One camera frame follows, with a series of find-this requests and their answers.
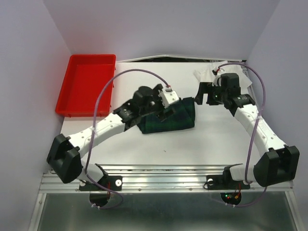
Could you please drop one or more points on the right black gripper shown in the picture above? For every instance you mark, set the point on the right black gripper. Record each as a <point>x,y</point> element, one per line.
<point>204,88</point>

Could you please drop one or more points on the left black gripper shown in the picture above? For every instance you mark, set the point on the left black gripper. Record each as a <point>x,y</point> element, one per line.
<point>161,116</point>

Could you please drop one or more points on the green plaid skirt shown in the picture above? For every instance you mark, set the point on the green plaid skirt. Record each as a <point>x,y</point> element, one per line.
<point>183,118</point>

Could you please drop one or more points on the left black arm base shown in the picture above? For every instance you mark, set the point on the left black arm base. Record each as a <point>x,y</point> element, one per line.
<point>105,193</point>

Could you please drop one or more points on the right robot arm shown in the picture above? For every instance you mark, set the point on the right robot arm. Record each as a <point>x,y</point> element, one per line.
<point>278,161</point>

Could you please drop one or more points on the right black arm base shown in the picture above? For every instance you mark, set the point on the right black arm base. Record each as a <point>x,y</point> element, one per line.
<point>224,181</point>

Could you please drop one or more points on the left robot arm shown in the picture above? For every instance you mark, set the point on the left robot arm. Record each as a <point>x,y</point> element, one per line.
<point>66,153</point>

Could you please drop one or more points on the white folded skirt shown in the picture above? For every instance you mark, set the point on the white folded skirt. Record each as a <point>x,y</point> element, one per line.
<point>205,74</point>

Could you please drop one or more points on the red plastic tray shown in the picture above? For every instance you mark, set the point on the red plastic tray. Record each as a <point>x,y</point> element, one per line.
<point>85,77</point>

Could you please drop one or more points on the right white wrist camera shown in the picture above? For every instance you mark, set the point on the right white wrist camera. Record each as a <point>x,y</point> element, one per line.
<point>216,73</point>

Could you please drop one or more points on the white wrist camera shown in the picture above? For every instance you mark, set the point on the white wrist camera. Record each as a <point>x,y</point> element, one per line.
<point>168,96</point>
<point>216,73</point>

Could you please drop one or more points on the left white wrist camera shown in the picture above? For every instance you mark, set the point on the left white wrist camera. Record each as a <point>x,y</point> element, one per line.
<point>168,96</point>

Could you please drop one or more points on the aluminium rail frame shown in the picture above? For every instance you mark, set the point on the aluminium rail frame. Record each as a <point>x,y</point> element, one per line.
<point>164,185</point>

